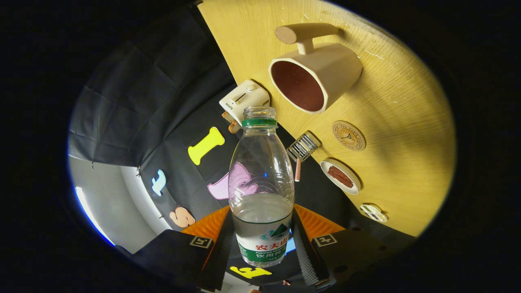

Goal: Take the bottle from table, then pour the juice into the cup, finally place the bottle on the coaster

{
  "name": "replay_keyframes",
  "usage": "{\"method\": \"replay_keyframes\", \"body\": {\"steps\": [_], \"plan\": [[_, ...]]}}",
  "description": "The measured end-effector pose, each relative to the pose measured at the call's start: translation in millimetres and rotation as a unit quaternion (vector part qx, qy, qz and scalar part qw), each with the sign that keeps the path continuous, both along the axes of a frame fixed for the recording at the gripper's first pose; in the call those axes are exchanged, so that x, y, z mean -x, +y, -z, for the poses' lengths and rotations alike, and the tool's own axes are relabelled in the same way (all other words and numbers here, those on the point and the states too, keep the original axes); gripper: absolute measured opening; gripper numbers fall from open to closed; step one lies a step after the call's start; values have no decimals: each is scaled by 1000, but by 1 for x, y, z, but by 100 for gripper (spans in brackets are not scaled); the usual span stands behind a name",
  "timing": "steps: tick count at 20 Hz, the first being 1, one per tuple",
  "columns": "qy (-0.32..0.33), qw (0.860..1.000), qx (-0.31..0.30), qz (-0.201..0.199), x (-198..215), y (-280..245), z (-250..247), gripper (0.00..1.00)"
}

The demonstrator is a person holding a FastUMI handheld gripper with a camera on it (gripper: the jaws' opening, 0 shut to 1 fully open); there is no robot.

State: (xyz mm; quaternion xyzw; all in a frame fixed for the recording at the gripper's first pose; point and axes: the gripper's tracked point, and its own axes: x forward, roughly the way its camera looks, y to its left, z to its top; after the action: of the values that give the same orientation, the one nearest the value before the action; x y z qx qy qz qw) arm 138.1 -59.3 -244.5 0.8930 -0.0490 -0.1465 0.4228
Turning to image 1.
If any white round plate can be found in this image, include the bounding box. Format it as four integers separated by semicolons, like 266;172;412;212
320;159;361;195

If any white toaster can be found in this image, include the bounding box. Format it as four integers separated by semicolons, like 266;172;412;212
219;79;270;125

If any metal wire rack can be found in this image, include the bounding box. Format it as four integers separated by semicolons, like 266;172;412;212
287;130;322;162

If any white divided condiment dish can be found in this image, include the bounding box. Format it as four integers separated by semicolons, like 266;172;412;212
360;203;388;223

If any black backdrop cloth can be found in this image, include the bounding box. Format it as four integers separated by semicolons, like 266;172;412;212
67;4;412;293

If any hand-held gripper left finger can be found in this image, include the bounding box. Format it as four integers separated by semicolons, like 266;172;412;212
132;206;234;291

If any wooden table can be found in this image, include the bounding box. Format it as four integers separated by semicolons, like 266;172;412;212
197;0;456;238

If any beige cup with wooden handle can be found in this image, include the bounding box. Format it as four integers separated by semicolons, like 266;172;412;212
268;23;363;114

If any red meat slice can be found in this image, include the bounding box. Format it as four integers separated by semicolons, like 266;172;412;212
327;169;350;188
332;165;354;186

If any clear plastic juice bottle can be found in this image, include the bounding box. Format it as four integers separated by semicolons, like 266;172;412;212
228;106;295;268

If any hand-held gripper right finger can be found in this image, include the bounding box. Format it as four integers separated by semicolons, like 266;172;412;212
291;205;401;290

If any round cork coaster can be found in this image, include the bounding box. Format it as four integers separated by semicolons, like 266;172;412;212
331;120;367;152

